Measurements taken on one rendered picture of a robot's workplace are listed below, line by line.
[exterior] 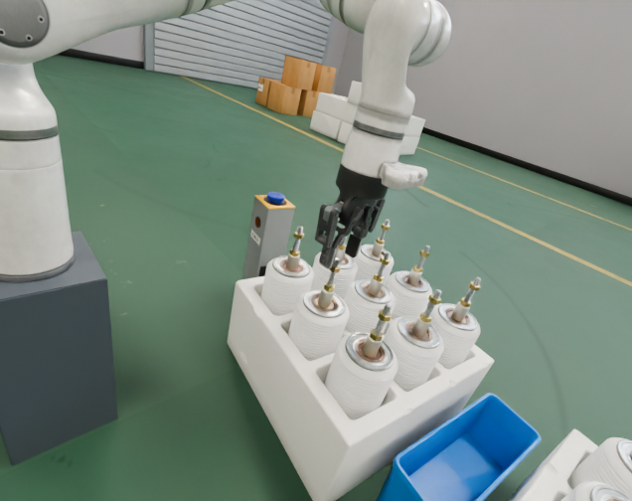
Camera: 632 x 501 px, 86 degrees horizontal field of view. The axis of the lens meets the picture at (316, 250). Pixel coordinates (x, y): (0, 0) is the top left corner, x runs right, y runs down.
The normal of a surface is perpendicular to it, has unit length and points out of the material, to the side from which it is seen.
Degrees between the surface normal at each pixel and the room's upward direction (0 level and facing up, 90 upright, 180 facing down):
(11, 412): 90
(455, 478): 0
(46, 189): 90
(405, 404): 0
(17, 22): 95
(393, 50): 107
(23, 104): 18
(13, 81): 36
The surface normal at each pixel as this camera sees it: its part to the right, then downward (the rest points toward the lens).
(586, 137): -0.72, 0.18
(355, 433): 0.22, -0.85
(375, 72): -0.76, 0.36
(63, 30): 0.83, 0.54
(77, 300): 0.65, 0.49
